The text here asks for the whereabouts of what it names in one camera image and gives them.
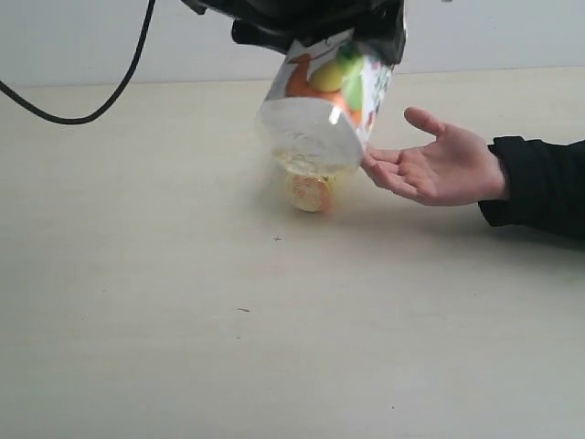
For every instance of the clear tea bottle fruit label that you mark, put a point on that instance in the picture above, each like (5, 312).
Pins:
(322, 105)

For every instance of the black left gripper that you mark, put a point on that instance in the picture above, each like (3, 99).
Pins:
(276, 24)

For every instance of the open human hand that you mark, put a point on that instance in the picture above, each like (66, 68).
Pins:
(456, 169)

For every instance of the yellow bottle with red cap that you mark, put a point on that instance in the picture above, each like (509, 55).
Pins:
(310, 193)

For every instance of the black sleeved forearm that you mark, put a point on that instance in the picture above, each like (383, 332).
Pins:
(545, 187)

